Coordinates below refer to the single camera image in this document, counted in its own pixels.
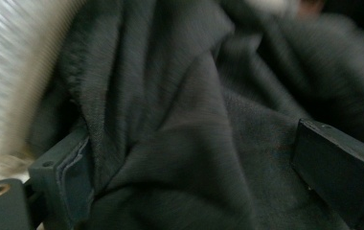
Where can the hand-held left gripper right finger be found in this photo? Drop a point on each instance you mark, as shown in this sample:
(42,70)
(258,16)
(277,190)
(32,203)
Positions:
(336,169)

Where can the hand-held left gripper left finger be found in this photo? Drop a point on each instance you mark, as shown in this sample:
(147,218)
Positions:
(65,179)

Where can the white mesh laundry bag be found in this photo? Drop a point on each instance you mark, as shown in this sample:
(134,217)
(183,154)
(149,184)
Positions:
(11,70)

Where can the dark grey cloth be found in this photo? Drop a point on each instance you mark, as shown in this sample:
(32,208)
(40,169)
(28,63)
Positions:
(186,111)

